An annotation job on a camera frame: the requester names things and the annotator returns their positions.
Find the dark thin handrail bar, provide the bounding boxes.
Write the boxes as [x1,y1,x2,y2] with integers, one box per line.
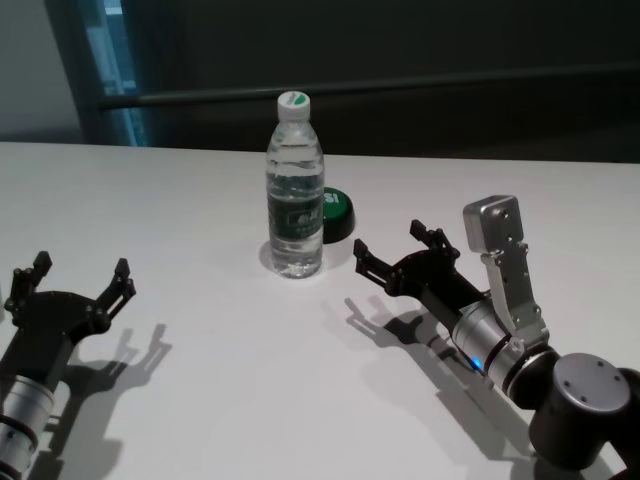
[96,74,640,112]

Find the teal window glass strip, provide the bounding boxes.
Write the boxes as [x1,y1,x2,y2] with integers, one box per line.
[82,0,154,147]

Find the clear water bottle green label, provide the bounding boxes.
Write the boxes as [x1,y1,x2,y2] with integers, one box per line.
[266,90,327,280]

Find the green YES button black base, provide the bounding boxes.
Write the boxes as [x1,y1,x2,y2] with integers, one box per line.
[322,186,358,245]

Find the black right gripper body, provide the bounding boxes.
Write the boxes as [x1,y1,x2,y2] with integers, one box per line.
[387,248,492,331]

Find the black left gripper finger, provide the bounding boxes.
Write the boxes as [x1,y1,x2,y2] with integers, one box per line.
[85,258,138,327]
[3,250,54,326]

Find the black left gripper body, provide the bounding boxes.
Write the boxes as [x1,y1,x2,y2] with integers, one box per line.
[0,289,112,389]

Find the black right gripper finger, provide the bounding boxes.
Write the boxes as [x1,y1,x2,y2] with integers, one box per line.
[352,238,407,294]
[408,218,461,264]

